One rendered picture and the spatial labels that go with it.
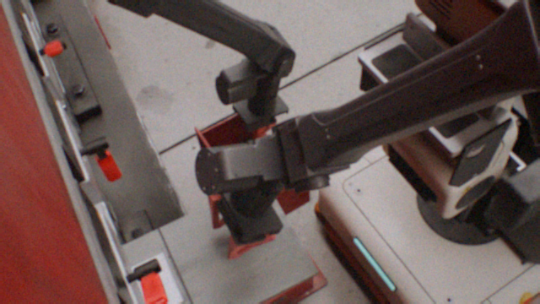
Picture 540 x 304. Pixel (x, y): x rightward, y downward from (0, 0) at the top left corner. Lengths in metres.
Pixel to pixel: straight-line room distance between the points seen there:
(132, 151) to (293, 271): 0.45
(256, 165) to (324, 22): 1.92
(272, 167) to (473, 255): 1.11
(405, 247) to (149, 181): 0.84
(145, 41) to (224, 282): 1.82
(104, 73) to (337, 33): 1.40
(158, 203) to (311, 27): 1.59
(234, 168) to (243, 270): 0.25
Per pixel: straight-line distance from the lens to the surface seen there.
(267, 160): 0.68
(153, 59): 2.50
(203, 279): 0.88
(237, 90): 1.06
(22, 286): 0.31
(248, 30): 0.96
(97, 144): 0.81
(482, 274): 1.70
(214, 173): 0.67
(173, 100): 2.34
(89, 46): 1.37
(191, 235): 0.91
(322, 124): 0.60
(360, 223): 1.70
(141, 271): 0.69
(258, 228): 0.77
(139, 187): 1.11
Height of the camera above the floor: 1.81
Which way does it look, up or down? 58 degrees down
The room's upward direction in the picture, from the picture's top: 6 degrees counter-clockwise
